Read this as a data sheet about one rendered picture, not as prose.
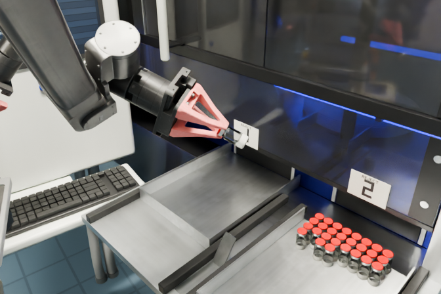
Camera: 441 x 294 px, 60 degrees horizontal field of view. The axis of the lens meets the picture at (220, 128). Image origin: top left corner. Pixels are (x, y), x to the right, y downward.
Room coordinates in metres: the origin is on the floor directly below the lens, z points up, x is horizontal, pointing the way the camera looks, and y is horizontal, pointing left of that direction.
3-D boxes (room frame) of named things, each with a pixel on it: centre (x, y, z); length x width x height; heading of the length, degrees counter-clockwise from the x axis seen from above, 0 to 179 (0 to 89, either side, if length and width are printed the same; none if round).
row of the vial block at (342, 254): (0.59, -0.25, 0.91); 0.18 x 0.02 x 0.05; 45
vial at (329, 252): (0.58, -0.22, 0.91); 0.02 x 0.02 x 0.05
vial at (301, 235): (0.63, -0.18, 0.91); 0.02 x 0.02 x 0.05
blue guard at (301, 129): (1.24, 0.28, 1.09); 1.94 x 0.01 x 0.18; 45
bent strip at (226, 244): (0.55, 0.03, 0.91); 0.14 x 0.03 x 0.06; 134
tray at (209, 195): (0.83, 0.00, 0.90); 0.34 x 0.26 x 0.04; 135
